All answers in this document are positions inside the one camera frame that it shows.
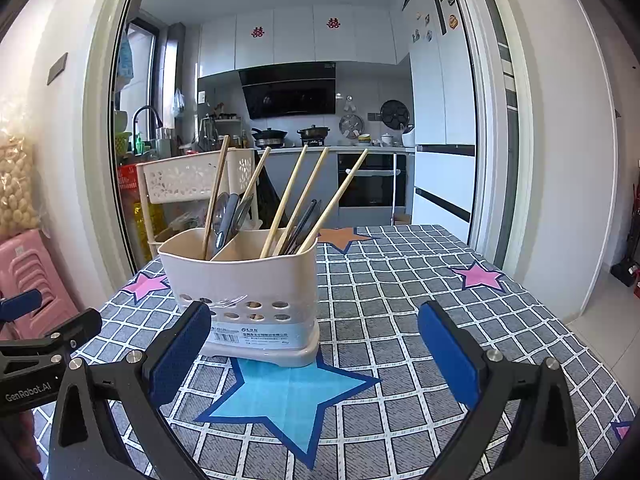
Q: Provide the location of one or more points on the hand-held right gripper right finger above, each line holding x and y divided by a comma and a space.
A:
447, 350

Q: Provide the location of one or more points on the black wok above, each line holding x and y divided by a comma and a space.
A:
270, 136

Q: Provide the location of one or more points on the white upper kitchen cabinets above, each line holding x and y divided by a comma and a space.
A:
300, 35

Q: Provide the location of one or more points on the stack of pink plastic stools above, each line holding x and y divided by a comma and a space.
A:
30, 265

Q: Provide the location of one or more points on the black range hood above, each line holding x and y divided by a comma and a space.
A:
290, 92

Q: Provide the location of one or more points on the clear bag of pale nuts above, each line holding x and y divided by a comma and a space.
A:
17, 185

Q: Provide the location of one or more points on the black cooking pot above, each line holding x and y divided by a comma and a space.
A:
313, 135

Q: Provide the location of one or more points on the dark chopsticks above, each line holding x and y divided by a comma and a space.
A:
300, 230

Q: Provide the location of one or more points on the white rice cooker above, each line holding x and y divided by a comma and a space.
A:
408, 136

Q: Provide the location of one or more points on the beige plastic utensil holder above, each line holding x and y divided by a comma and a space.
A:
240, 285

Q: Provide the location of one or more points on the dark grey wall switch plate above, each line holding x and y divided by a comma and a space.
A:
57, 69

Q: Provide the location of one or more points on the round black hanging pan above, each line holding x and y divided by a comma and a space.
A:
395, 113

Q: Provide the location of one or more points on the cream plastic trolley rack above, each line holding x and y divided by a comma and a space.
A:
180, 175

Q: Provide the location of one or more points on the black kitchen faucet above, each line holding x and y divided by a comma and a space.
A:
145, 115

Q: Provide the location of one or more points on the black built-in oven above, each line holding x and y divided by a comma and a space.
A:
372, 180

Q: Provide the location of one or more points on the hanging clear plastic bag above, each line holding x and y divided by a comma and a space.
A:
178, 102

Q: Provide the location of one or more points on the round metal steamer rack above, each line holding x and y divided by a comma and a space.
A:
351, 125

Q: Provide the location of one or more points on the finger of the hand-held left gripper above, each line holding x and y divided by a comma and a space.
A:
20, 306
75, 327

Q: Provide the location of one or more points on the yellow oil bottle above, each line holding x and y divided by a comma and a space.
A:
149, 222

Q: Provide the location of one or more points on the white refrigerator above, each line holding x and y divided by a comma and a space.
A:
440, 100

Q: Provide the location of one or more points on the red paper cabinet decal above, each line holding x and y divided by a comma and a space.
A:
258, 32
332, 23

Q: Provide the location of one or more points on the grey checked star tablecloth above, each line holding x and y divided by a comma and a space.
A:
380, 310

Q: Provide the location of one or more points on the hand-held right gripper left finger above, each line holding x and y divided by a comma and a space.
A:
182, 350

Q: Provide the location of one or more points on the wooden chopstick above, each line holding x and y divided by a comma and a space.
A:
260, 165
287, 195
340, 190
216, 195
312, 180

